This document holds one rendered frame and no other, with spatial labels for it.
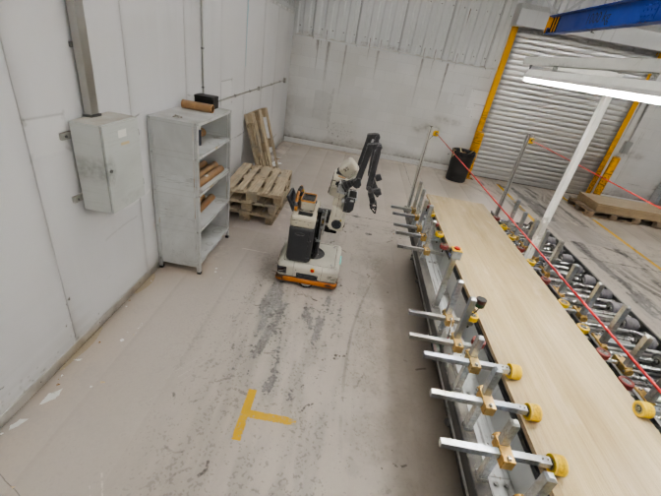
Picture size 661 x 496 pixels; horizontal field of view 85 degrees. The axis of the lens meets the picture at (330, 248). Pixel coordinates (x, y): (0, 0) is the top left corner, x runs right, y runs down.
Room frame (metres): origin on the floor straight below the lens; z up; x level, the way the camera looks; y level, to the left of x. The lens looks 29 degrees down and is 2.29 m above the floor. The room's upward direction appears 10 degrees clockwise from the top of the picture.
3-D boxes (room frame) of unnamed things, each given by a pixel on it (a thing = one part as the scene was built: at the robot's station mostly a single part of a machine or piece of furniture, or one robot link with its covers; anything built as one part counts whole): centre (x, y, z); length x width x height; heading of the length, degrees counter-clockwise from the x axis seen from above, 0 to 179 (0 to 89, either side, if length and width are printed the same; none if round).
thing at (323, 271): (3.47, 0.19, 0.16); 0.67 x 0.64 x 0.25; 90
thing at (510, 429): (1.00, -0.86, 0.86); 0.04 x 0.04 x 0.48; 0
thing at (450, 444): (0.96, -0.84, 0.95); 0.50 x 0.04 x 0.04; 90
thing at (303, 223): (3.47, 0.29, 0.59); 0.55 x 0.34 x 0.83; 0
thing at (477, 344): (1.50, -0.87, 0.86); 0.04 x 0.04 x 0.48; 0
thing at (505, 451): (0.98, -0.86, 0.95); 0.14 x 0.06 x 0.05; 0
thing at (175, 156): (3.52, 1.53, 0.78); 0.90 x 0.45 x 1.55; 0
